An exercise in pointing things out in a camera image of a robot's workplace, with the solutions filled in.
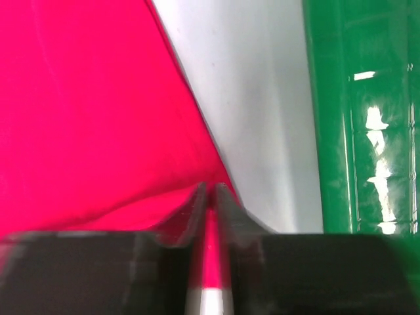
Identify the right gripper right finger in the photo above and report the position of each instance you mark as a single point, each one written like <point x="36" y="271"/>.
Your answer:
<point x="265" y="272"/>

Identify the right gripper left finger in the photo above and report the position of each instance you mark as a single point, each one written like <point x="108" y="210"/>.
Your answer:
<point x="104" y="272"/>

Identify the red t-shirt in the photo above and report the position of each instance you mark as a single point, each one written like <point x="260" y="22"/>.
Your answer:
<point x="99" y="128"/>

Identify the green plastic tray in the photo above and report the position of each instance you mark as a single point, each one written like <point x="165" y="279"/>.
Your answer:
<point x="364" y="71"/>

